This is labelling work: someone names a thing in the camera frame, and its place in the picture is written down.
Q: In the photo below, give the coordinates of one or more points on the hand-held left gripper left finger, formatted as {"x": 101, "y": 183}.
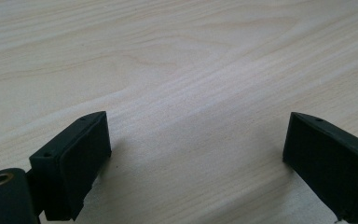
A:
{"x": 71, "y": 165}

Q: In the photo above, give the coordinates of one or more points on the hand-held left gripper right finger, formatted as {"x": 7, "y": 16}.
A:
{"x": 329, "y": 161}

